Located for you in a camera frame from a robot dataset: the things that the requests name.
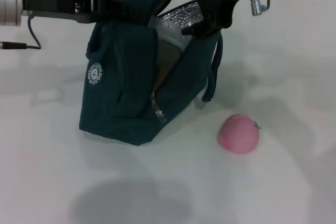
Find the clear plastic food container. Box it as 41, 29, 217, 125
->
149, 15, 191, 57

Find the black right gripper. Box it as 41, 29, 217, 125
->
174, 0, 238, 39

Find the dark teal insulated lunch bag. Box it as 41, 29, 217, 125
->
79, 0, 225, 147

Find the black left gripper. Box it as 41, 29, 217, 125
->
21, 0, 151, 24

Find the dark left arm cable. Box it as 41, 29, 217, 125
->
0, 16, 41, 50

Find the pink toy peach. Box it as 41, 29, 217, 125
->
216, 113, 262, 155

